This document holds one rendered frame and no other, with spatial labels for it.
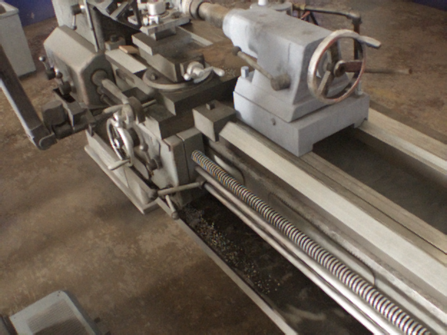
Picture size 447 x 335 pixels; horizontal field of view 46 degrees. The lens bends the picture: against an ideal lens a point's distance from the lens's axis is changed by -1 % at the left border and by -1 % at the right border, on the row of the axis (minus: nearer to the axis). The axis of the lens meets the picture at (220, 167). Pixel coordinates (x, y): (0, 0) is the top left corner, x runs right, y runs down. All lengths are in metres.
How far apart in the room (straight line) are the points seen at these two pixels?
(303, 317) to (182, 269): 0.89
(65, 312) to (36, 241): 0.83
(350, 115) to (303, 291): 0.60
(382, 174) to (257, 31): 0.61
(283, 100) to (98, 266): 1.36
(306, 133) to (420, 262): 0.54
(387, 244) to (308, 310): 0.49
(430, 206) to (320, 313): 0.48
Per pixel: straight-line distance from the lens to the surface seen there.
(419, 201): 1.71
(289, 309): 1.79
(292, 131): 1.63
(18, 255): 2.86
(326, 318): 1.77
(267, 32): 1.71
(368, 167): 1.82
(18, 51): 4.56
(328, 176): 1.59
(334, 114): 1.70
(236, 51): 1.75
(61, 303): 2.17
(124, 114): 1.94
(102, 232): 2.81
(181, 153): 1.89
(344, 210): 1.47
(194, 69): 1.84
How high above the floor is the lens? 1.80
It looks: 36 degrees down
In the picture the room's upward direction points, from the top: 7 degrees counter-clockwise
